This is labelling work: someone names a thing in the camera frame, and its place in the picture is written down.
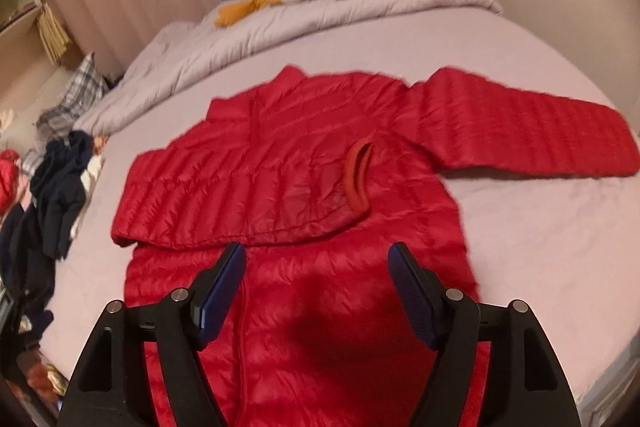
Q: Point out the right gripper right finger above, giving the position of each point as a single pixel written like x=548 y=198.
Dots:
x=525 y=383

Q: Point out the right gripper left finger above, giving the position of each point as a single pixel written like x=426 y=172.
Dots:
x=111 y=385

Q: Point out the red puffer jacket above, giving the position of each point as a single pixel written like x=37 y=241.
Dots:
x=316 y=176

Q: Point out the dark navy garment left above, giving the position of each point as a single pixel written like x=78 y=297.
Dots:
x=26 y=271

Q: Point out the dark navy garment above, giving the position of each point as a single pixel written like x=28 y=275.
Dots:
x=57 y=190
x=26 y=271

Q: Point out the pink bed sheet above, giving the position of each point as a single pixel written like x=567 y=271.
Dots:
x=568 y=248

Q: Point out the dark navy garment right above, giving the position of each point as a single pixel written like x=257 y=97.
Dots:
x=57 y=190

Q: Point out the white garment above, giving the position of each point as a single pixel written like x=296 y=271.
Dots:
x=89 y=178

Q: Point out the folded red jacket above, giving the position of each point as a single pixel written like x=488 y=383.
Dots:
x=9 y=173

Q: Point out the plaid pillow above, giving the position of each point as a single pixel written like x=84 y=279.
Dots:
x=86 y=87

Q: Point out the lilac duvet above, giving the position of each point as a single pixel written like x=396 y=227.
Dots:
x=185 y=53

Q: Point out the beige hanging cloth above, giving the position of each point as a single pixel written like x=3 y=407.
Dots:
x=53 y=36

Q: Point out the wall shelf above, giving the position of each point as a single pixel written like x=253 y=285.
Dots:
x=17 y=17

